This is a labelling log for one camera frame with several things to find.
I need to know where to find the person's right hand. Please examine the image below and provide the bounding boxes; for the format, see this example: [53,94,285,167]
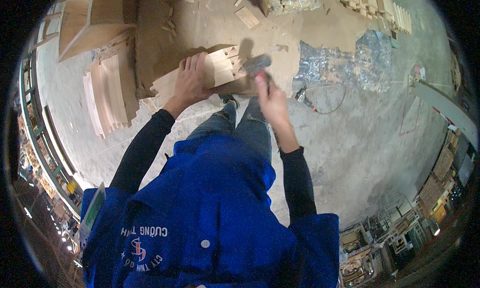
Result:
[254,71,292,129]

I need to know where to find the person's left hand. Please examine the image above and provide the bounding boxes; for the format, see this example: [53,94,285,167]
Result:
[173,52,214,108]

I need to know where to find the wooden panel with holes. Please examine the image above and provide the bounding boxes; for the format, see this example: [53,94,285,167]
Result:
[150,45,251,102]

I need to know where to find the dark hammer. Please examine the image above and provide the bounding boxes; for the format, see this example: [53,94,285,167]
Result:
[242,54,272,97]

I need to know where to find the person's legs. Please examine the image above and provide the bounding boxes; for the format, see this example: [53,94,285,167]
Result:
[186,95,273,163]

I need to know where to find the heap of wood offcuts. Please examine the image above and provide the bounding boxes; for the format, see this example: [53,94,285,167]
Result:
[161,7,178,38]

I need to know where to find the brown cardboard sheet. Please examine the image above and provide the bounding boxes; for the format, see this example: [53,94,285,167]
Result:
[134,0,358,100]

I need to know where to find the stack of wooden slats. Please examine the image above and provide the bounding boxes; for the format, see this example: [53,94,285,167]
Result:
[83,55,140,139]

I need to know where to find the small flat wooden board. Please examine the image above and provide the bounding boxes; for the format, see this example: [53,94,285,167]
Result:
[234,6,260,29]

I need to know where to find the patterned plastic floor sheet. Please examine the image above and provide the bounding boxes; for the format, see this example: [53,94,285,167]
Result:
[294,29,393,94]

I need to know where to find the large wooden cabinet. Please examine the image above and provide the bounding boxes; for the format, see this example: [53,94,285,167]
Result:
[58,0,136,63]

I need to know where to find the person's body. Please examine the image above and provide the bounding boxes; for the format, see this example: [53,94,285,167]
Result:
[80,134,340,288]

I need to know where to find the pile of wooden blocks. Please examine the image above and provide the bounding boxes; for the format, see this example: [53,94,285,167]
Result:
[325,0,413,36]

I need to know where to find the long green shelf rack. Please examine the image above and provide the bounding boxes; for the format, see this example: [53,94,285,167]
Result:
[17,52,85,228]

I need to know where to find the grey machine table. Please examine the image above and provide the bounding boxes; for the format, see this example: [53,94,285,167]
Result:
[408,73,479,150]

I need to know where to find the storage racks with wood frames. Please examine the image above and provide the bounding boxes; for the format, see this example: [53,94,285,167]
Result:
[339,128,476,288]

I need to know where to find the power tool with cable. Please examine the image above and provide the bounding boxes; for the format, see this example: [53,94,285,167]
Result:
[295,85,347,115]

